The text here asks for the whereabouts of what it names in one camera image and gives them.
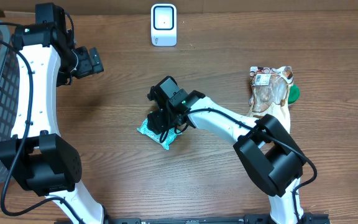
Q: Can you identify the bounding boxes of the mint wet wipes pack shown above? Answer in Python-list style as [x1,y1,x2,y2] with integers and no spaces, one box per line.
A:
[137,118,179,150]

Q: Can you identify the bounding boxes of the brown paper bread bag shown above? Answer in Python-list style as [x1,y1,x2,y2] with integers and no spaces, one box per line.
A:
[247,66,293,133]

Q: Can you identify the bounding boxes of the green lid jar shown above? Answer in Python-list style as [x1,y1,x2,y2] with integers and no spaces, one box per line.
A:
[288,85,300,105]

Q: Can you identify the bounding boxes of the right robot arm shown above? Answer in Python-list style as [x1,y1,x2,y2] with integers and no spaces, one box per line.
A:
[147,76,306,223]

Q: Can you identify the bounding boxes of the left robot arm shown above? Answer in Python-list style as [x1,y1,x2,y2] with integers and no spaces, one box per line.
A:
[0,2,109,223]

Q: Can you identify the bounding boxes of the white barcode scanner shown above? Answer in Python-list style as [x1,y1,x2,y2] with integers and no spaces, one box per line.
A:
[150,3,177,47]

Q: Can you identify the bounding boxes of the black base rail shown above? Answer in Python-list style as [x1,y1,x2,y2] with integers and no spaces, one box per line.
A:
[106,215,274,224]

